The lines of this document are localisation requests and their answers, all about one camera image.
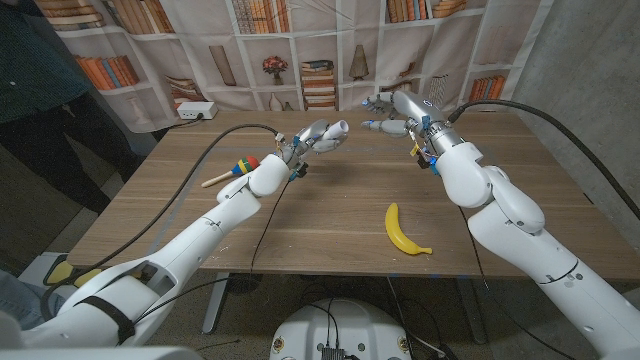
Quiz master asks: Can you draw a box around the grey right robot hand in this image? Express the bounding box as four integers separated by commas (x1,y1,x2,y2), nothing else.
360,89,465,155

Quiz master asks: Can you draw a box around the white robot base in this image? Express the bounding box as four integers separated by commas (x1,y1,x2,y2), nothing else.
269,298,415,360

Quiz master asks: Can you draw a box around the yellow toy banana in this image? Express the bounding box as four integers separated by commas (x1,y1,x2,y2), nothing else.
384,202,434,257

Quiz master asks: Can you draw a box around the colourful wooden toy maraca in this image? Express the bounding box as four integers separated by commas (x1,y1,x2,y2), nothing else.
200,155,260,189

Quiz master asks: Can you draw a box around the printed bookshelf backdrop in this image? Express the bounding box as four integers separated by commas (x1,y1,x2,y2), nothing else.
34,0,555,134

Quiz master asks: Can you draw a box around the grey metal table leg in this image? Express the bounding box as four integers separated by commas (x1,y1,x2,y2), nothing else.
455,277,489,346
202,272,231,335

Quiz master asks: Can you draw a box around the white power strip box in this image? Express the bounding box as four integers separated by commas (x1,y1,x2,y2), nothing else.
176,101,219,121

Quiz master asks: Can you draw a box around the person in dark clothes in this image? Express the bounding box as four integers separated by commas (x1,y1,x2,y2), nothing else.
0,0,144,216

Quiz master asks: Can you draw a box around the yellow and white base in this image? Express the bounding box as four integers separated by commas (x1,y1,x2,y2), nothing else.
43,253,101,290

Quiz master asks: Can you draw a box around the white robot torso edge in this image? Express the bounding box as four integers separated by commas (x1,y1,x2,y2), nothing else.
0,346,204,360

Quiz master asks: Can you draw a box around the person in blue jeans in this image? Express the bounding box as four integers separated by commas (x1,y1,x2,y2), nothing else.
0,269,66,331

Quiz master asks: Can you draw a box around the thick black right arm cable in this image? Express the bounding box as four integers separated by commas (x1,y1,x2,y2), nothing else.
447,98,640,221

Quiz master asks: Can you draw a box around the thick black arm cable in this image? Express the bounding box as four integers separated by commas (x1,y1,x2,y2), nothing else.
447,98,640,221
39,123,281,321

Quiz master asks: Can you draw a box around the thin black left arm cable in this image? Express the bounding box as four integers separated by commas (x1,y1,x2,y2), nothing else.
249,179,292,275

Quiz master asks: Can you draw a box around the black power strip cable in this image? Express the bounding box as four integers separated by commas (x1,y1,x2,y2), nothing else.
164,113,205,131

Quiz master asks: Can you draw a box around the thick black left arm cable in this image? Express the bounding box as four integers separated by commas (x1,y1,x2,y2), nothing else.
39,123,281,321

